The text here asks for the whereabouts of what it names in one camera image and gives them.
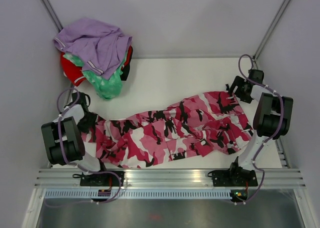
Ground pink camouflage trousers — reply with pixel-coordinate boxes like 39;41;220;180
81;91;253;168

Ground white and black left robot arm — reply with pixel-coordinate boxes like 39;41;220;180
41;92;109;186

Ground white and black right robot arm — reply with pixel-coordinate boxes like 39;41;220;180
228;70;294;169

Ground green tie-dye garment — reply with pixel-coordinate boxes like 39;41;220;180
63;52;127;100

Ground red garment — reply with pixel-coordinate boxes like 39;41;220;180
60;53;86;87

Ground black garment in pile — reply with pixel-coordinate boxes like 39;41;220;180
119;46;134;82

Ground purple shirt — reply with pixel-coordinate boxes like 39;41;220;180
53;18;132;80

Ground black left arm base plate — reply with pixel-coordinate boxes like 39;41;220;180
72;171;125;187

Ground aluminium front rail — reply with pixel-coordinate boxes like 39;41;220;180
34;168;306;189

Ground aluminium right corner post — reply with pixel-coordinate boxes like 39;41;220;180
253;0;292;63

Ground aluminium corner post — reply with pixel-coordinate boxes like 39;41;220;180
40;0;63;32
253;0;292;63

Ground white slotted cable duct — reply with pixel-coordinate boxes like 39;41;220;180
44;188;231;199

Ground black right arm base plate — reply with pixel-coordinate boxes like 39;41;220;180
207;170;258;187

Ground aluminium left corner post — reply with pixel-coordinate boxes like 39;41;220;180
40;0;63;32

